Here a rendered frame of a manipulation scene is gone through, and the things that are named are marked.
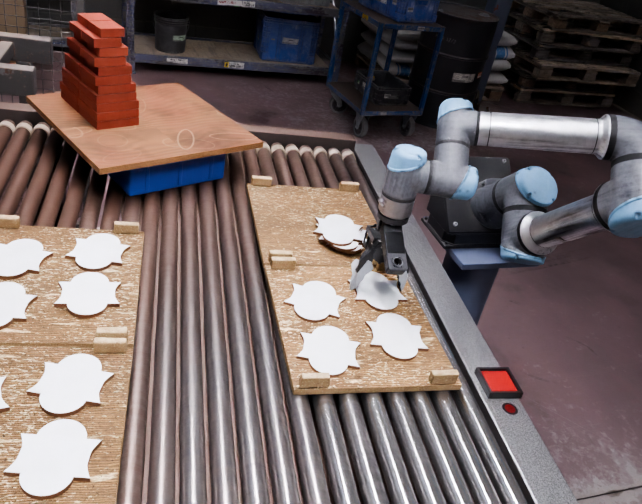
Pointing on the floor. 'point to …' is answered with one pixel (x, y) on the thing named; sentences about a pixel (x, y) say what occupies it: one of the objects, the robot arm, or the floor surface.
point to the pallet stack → (570, 51)
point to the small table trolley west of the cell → (344, 95)
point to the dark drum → (452, 58)
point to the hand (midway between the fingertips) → (377, 290)
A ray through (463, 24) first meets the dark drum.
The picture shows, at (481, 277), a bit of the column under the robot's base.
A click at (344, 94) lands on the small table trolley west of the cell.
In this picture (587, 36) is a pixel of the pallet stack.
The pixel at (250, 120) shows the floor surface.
